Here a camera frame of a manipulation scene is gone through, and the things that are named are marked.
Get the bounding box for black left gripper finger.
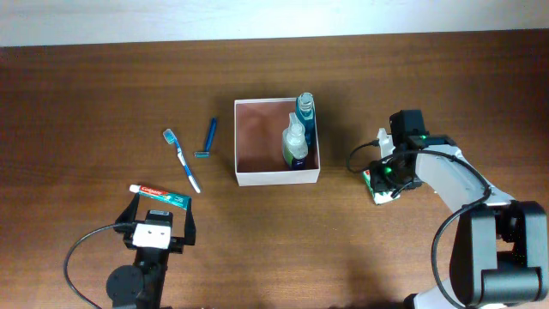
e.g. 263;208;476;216
184;199;196;245
114;193;140;233

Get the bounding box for red green toothpaste tube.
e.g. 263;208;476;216
129;185;191;210

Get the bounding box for green mouthwash bottle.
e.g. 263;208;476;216
296;92;316;147

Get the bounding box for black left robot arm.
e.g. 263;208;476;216
106;194;196;309

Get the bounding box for blue white toothbrush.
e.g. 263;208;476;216
163;129;202;194

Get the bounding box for green white soap packet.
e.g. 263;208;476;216
362;170;401;205

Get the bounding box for blue disposable razor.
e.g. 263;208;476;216
194;118;217;158

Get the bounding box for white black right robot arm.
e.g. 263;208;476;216
188;133;548;308

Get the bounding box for clear soap pump bottle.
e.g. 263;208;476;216
282;112;309;170

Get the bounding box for pink open box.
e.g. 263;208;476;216
234;97;321;186

